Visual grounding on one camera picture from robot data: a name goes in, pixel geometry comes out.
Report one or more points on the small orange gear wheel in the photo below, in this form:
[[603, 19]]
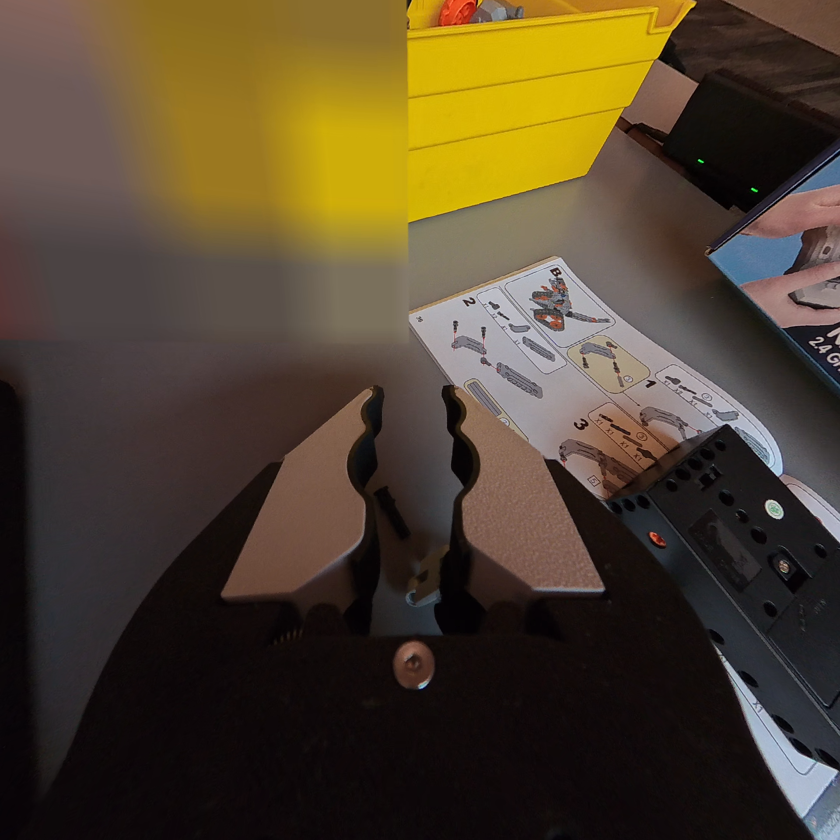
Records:
[[456, 12]]

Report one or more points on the black battery box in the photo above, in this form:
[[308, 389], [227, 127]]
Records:
[[722, 558]]

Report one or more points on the yellow plastic bin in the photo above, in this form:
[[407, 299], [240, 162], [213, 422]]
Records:
[[512, 131]]

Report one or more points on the blue product box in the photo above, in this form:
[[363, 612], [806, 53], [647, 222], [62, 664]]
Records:
[[748, 256]]

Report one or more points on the black device with green light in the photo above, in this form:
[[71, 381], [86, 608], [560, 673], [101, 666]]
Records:
[[754, 131]]

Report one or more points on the pile of building pieces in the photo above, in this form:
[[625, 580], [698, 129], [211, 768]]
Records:
[[495, 10]]

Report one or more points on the white instruction booklet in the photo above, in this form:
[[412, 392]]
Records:
[[656, 358]]

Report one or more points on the black connector pin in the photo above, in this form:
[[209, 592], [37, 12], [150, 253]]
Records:
[[390, 512]]

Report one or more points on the small light grey building piece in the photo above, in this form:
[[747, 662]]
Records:
[[423, 581]]

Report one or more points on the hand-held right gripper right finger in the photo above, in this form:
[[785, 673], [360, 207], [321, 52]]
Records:
[[525, 525]]

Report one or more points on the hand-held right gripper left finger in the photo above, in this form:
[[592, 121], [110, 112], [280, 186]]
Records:
[[302, 525]]

